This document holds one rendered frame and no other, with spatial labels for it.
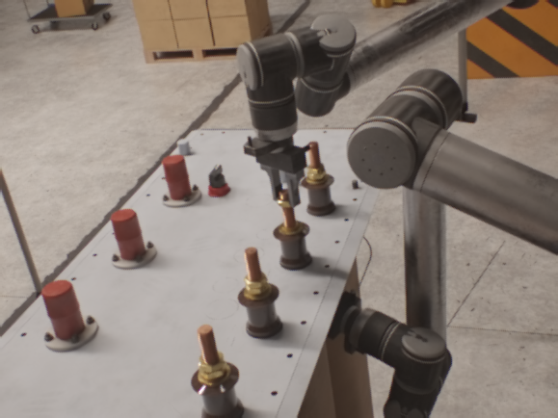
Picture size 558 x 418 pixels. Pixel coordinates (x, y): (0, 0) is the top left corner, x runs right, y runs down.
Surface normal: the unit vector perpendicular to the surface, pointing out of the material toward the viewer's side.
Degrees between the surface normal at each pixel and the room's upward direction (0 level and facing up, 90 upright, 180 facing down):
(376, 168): 87
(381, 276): 0
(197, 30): 90
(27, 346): 0
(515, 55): 90
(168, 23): 90
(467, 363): 0
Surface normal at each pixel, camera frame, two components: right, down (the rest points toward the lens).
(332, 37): 0.13, -0.47
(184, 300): -0.14, -0.87
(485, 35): -0.29, 0.49
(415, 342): 0.09, -0.85
